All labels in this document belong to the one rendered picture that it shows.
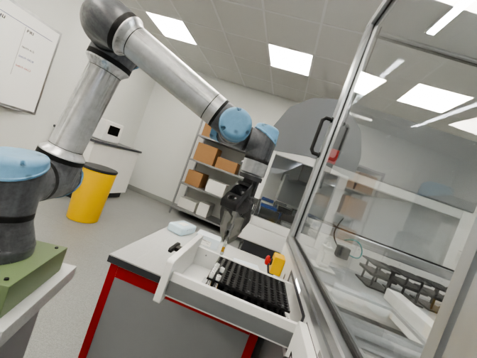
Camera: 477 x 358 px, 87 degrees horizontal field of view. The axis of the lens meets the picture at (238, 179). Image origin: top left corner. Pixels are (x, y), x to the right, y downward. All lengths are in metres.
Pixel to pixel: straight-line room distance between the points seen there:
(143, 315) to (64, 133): 0.64
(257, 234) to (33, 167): 1.17
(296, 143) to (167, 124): 4.34
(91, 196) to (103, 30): 2.76
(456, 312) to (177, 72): 0.58
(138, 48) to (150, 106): 5.27
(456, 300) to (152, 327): 0.90
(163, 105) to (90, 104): 5.01
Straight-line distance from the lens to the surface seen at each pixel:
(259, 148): 0.72
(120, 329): 1.10
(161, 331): 1.04
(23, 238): 0.75
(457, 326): 0.30
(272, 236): 1.56
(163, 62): 0.63
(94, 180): 3.27
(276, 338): 0.70
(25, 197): 0.72
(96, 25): 0.70
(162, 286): 0.67
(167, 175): 5.47
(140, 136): 5.87
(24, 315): 0.73
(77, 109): 0.80
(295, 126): 1.56
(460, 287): 0.30
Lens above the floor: 1.18
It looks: 2 degrees down
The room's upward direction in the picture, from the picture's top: 20 degrees clockwise
